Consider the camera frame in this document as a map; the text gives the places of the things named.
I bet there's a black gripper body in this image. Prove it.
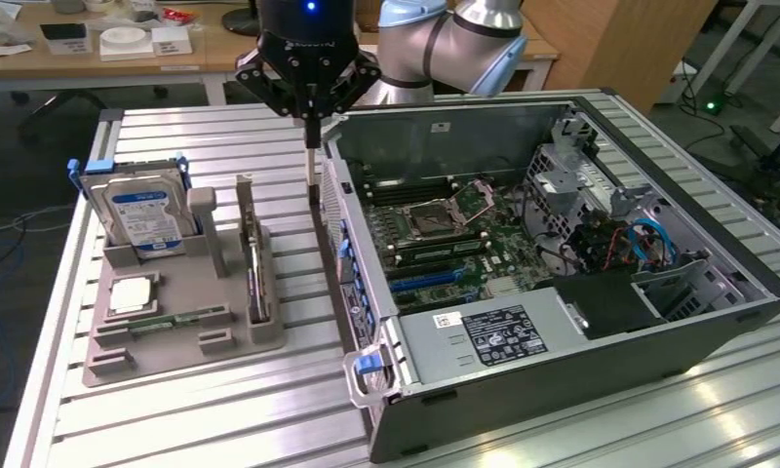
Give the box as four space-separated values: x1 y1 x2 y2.
256 0 360 85

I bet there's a low-profile graphics card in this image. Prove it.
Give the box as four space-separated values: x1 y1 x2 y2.
235 174 276 324

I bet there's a black round lamp base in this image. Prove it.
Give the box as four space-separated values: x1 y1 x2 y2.
223 5 266 36

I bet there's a wooden desk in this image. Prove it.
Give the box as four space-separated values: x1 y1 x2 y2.
0 0 561 94

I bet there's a plain white box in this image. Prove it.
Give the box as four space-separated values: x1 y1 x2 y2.
151 25 194 58

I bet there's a white box with round insert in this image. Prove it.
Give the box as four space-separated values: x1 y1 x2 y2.
98 26 156 62

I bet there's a CPU socket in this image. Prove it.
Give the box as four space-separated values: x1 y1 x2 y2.
406 199 461 235

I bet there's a black chair base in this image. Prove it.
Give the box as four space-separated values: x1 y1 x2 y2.
12 85 171 145

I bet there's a black box with white label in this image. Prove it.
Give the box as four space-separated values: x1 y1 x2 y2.
40 22 95 55

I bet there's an open metal socket cover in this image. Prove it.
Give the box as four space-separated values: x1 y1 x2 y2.
451 179 497 230

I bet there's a hard disk in blue carrier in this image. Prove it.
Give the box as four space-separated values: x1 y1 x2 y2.
67 153 194 260

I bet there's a RAM stick with black chips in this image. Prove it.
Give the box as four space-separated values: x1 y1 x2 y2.
395 238 487 260

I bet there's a silver disk bay cage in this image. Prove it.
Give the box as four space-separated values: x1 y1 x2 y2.
523 114 665 245

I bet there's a grey parts rack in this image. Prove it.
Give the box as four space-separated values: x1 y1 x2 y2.
80 187 288 389

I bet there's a wooden cabinet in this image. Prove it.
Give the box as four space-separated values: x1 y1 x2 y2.
546 0 721 113

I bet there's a green motherboard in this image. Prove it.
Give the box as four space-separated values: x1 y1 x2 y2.
362 165 565 316

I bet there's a blue expansion slot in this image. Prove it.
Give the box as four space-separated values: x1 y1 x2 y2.
390 271 462 293

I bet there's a silver CPU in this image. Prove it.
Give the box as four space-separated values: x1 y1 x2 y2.
108 280 158 313

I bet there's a green RAM stick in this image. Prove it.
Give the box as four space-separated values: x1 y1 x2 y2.
124 311 227 335

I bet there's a grey power supply unit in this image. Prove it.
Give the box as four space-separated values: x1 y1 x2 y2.
383 287 591 386

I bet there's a black equipment stand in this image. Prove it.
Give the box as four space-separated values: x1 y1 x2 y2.
727 124 780 215

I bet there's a black open PC case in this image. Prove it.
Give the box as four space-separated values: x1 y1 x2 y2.
303 95 780 464

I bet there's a blue floor cable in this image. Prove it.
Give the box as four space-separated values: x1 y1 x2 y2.
0 228 27 420

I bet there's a blue data wire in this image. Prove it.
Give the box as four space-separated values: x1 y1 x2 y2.
627 219 679 269

